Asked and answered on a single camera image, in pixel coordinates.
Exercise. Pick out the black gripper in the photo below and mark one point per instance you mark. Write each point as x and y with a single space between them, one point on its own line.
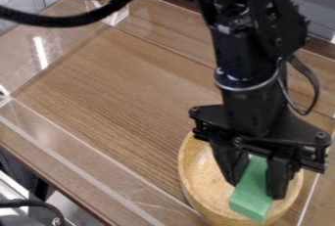
255 124

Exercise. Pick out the green rectangular block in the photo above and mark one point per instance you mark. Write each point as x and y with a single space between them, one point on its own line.
250 200

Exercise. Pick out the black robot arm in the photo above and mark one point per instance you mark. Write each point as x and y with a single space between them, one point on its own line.
256 36

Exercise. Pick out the brown wooden bowl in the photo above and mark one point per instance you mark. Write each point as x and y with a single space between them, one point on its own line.
208 191

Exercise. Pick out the black metal bracket with bolt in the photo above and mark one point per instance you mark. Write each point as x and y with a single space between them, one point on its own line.
49 214

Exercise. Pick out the clear acrylic corner bracket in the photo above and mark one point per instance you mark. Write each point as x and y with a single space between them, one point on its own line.
114 18

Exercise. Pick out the clear acrylic tray wall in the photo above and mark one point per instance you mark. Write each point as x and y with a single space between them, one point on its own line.
94 116

